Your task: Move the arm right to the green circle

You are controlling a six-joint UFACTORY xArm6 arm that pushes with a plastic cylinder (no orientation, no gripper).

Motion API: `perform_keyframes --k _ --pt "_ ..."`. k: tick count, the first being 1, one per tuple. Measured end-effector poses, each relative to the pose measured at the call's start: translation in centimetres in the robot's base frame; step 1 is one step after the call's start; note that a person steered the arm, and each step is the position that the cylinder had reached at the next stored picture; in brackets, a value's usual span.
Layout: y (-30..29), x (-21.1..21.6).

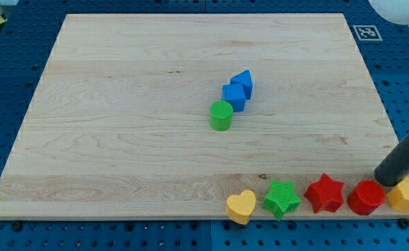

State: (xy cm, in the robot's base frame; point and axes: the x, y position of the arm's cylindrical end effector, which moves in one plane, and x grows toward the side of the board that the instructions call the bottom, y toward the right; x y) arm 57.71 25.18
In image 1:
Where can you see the wooden board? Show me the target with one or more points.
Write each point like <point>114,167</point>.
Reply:
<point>118,126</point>

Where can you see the green cylinder block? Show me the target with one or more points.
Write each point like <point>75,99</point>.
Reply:
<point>221,115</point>

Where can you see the green star block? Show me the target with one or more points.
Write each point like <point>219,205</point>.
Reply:
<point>281,199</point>

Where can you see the blue cube block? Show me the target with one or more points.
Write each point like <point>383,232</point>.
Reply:
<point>234,94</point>

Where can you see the yellow heart block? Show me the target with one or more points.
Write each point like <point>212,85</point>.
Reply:
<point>239,208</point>

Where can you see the white fiducial marker tag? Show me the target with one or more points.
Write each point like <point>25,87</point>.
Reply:
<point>367,32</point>

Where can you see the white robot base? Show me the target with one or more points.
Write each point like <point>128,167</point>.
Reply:
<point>395,11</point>

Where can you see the blue triangular prism block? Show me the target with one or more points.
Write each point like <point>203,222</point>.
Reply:
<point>244,78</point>

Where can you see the red cylinder block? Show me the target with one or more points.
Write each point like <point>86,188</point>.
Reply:
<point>366,197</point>

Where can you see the yellow hexagon block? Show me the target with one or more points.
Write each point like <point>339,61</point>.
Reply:
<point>398,196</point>

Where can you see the red star block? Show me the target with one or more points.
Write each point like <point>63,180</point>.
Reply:
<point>325,194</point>

